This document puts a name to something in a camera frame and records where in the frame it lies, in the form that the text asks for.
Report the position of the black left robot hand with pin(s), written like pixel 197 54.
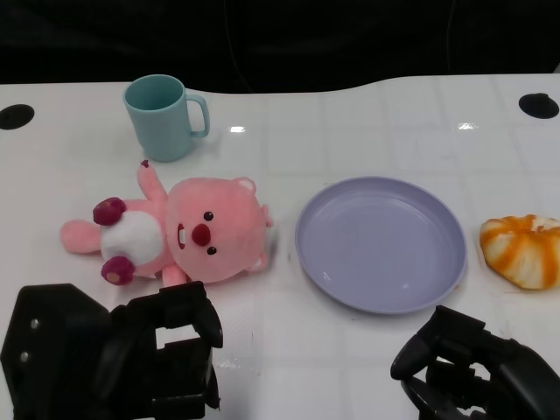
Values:
pixel 87 341

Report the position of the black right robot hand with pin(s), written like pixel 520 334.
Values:
pixel 477 372

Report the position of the pink plush beaver doll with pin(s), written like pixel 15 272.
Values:
pixel 210 236

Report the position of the lavender plastic plate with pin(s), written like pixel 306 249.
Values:
pixel 380 245

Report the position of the orange white striped bread toy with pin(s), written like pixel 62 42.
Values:
pixel 525 251

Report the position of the light blue plastic mug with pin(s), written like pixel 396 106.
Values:
pixel 159 122

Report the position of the black round table grommet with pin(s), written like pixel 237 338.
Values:
pixel 539 105
pixel 15 116

